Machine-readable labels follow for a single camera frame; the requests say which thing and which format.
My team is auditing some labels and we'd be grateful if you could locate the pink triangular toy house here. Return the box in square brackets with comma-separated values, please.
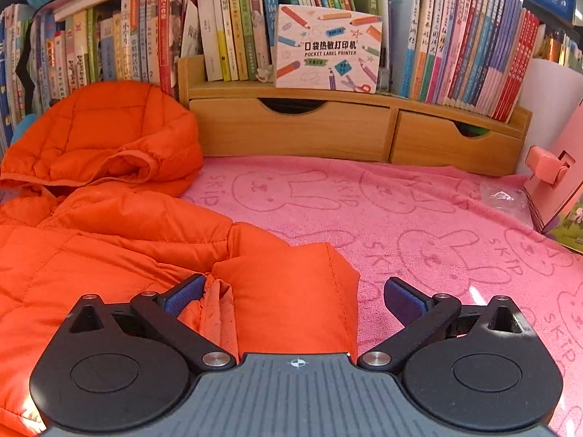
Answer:
[524, 100, 583, 256]

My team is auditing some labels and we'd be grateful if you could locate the clear plastic bag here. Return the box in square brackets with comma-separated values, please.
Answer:
[480, 177, 535, 227]

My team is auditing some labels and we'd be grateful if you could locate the orange down jacket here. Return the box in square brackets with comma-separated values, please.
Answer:
[0, 80, 361, 433]

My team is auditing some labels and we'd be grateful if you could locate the row of books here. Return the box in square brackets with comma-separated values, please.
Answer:
[0, 0, 583, 146]

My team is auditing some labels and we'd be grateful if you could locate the white pencil-print box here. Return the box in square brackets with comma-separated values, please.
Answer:
[274, 4, 383, 94]

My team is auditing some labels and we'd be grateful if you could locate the blue plush ball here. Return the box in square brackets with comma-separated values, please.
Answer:
[11, 114, 38, 147]

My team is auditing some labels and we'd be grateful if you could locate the wooden desk shelf with drawers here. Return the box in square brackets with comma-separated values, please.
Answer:
[177, 55, 533, 177]

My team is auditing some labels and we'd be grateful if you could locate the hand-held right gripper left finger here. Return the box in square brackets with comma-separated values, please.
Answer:
[68, 274, 238, 369]

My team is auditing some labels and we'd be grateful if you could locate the black strap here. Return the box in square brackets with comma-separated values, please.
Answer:
[15, 18, 38, 114]

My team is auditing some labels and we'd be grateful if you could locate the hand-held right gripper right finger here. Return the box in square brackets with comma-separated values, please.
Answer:
[357, 277, 524, 369]

